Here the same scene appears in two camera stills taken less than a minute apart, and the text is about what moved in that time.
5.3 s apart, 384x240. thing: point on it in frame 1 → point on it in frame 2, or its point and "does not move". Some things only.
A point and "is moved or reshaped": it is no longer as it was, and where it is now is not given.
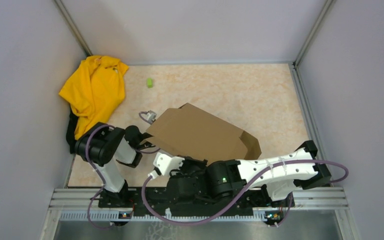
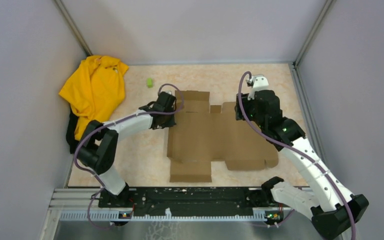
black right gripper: [177, 174] → [246, 102]
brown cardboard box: [189, 131] is moved or reshaped
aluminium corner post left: [72, 26] does not move
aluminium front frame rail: [315, 204] does not move
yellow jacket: [94, 90] does not move
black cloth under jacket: [70, 132] does not move
